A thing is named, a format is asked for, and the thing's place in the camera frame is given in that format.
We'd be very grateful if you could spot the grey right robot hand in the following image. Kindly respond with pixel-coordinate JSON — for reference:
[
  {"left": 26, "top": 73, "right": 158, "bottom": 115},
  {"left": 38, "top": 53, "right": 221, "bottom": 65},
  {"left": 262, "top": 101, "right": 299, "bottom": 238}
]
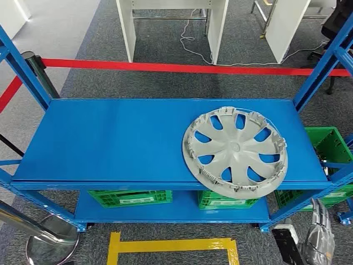
[{"left": 299, "top": 198, "right": 336, "bottom": 265}]

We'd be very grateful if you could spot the grey plastic wheel hubcap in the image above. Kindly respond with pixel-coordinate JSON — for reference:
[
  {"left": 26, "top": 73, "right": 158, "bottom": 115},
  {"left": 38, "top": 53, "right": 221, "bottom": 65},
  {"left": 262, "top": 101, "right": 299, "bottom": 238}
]
[{"left": 182, "top": 107, "right": 289, "bottom": 200}]

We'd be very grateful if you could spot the blue metal shelf rack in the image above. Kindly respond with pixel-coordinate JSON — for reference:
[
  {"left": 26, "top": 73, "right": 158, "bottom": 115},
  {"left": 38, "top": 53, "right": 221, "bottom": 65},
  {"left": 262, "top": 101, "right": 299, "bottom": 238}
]
[{"left": 0, "top": 14, "right": 353, "bottom": 234}]

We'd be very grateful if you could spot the blue rack foot with caster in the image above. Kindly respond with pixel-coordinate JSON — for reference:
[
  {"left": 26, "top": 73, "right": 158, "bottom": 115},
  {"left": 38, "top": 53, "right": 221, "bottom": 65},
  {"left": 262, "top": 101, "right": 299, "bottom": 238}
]
[{"left": 337, "top": 211, "right": 353, "bottom": 226}]

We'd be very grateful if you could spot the green plastic crate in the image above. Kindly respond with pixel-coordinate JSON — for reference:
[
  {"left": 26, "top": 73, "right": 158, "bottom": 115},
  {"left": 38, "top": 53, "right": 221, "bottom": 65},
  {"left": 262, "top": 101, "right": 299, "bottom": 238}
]
[
  {"left": 87, "top": 189, "right": 173, "bottom": 209},
  {"left": 198, "top": 190, "right": 259, "bottom": 211},
  {"left": 275, "top": 126, "right": 353, "bottom": 213}
]

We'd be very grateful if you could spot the black office chair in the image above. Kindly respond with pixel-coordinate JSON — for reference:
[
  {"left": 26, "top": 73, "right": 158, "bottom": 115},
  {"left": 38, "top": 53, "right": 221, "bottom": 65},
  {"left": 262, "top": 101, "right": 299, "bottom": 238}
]
[{"left": 300, "top": 0, "right": 353, "bottom": 96}]

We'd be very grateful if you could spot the white desk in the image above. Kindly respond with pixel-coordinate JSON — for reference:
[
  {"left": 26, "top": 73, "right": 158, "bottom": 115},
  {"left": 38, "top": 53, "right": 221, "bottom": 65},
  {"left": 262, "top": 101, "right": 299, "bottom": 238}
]
[
  {"left": 250, "top": 0, "right": 339, "bottom": 65},
  {"left": 115, "top": 0, "right": 229, "bottom": 66}
]

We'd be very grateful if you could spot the red barrier belt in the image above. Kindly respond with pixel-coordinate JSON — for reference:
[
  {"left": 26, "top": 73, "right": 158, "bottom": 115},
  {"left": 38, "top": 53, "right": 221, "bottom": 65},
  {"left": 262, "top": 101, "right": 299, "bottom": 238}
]
[
  {"left": 0, "top": 76, "right": 23, "bottom": 113},
  {"left": 41, "top": 57, "right": 351, "bottom": 77}
]

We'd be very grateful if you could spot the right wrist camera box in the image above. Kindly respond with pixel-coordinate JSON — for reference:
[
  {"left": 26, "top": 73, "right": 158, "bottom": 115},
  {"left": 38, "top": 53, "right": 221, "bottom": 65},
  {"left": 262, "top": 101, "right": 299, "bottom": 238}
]
[{"left": 272, "top": 224, "right": 304, "bottom": 265}]

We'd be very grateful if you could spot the white floor cable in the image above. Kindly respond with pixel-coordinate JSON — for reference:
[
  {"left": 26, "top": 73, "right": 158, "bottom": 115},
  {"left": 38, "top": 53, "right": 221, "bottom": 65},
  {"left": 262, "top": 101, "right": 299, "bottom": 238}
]
[{"left": 180, "top": 9, "right": 330, "bottom": 67}]

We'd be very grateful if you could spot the black stanchion post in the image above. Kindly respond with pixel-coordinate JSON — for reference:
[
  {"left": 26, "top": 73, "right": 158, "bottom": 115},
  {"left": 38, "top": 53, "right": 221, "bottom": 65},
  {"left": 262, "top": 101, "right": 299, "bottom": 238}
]
[{"left": 0, "top": 134, "right": 25, "bottom": 157}]

